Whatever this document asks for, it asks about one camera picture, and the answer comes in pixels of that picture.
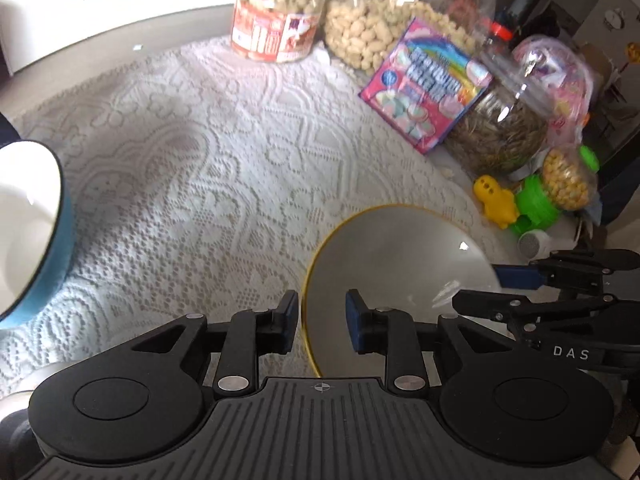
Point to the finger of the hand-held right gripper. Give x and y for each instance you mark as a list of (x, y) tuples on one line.
[(487, 304), (515, 277)]

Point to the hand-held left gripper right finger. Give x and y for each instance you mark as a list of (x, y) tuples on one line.
[(356, 326)]

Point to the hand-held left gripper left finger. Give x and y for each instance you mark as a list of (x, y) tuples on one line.
[(289, 321)]

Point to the gold-rimmed grey bowl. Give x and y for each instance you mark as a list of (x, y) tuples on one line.
[(400, 260)]

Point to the blue bowl white inside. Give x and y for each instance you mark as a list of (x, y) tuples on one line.
[(22, 240)]

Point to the small white round object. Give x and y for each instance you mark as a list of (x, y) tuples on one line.
[(534, 244)]

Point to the yellow plastic toy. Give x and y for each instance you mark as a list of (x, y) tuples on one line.
[(495, 200)]

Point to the green candy dispenser toy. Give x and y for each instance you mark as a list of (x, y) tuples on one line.
[(545, 195)]

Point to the plastic sunflower seed jar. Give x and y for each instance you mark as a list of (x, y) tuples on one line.
[(500, 125)]

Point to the white lace tablecloth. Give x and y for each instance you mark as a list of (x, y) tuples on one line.
[(200, 170)]

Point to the pink candy bag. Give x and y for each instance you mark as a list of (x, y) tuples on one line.
[(562, 85)]

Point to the pink marshmallow bag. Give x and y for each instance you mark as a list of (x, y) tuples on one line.
[(425, 90)]

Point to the large glass peanut jar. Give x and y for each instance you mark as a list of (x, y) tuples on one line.
[(370, 15)]

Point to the peanut jar red label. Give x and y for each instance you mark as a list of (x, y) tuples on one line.
[(277, 15)]

